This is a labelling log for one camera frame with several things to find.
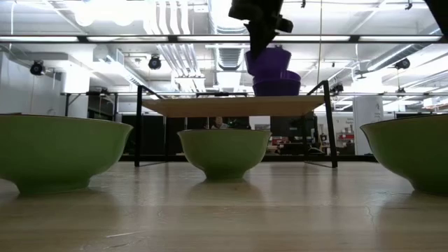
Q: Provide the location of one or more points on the black ceiling spotlight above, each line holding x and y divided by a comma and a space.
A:
402, 63
37, 67
154, 62

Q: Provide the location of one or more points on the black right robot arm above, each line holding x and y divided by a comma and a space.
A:
441, 10

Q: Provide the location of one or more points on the black overhead light bar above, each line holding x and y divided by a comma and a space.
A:
171, 38

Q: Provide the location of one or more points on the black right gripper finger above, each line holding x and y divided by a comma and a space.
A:
259, 40

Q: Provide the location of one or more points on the small green ceramic bowl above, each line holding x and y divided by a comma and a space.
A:
52, 154
224, 154
413, 150

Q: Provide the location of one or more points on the white printed column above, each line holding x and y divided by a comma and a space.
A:
367, 122

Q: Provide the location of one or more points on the person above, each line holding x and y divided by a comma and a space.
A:
219, 123

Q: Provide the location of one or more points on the wooden shelf with black legs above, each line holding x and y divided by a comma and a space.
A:
234, 106

